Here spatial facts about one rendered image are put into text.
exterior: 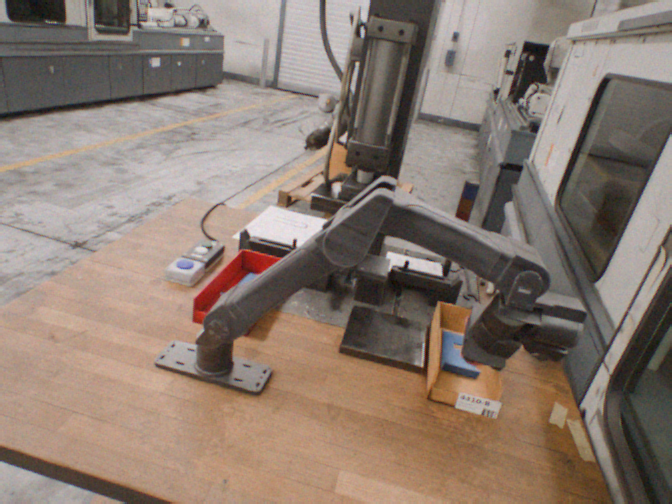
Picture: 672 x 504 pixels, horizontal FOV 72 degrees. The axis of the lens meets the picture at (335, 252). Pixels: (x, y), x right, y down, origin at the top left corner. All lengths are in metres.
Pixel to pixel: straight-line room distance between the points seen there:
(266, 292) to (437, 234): 0.28
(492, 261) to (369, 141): 0.45
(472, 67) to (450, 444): 9.59
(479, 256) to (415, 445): 0.34
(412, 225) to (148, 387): 0.51
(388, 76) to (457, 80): 9.24
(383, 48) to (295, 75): 9.86
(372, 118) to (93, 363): 0.70
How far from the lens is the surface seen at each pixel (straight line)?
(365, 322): 1.03
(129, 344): 0.96
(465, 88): 10.22
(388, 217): 0.63
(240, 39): 11.37
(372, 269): 1.11
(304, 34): 10.74
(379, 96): 0.99
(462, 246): 0.66
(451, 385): 0.96
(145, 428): 0.80
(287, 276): 0.71
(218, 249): 1.22
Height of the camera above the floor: 1.49
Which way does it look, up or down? 26 degrees down
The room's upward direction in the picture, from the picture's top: 10 degrees clockwise
